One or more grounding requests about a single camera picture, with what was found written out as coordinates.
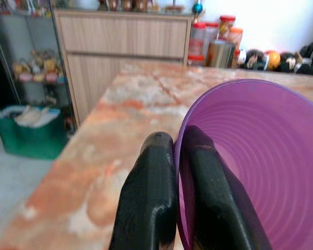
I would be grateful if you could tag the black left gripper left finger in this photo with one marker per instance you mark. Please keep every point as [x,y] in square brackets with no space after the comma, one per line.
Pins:
[146,192]

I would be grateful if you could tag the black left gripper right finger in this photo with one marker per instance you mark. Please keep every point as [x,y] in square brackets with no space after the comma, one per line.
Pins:
[214,198]

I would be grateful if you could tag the purple plastic bowl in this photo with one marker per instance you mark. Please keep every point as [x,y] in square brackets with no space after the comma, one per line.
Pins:
[276,161]

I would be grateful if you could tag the green shopping bag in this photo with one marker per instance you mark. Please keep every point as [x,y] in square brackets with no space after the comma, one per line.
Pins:
[28,140]

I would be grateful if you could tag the light wooden cabinet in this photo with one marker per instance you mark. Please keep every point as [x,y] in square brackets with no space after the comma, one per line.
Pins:
[125,52]

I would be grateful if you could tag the shiny metal tin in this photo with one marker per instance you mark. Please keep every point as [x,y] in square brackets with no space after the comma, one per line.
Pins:
[220,54]

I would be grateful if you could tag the orange round ornament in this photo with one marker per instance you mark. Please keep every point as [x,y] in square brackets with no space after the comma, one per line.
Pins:
[273,60]

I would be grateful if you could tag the clear jar orange lid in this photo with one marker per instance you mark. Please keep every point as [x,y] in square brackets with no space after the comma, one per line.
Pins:
[236,36]

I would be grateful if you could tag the yellow jar red lid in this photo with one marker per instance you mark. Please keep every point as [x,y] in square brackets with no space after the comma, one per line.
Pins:
[226,27]

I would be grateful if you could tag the glass display shelf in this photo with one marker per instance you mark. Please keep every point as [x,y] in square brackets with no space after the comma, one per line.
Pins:
[28,52]

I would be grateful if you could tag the blue round ornament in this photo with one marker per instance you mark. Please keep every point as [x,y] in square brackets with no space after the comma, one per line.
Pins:
[198,6]

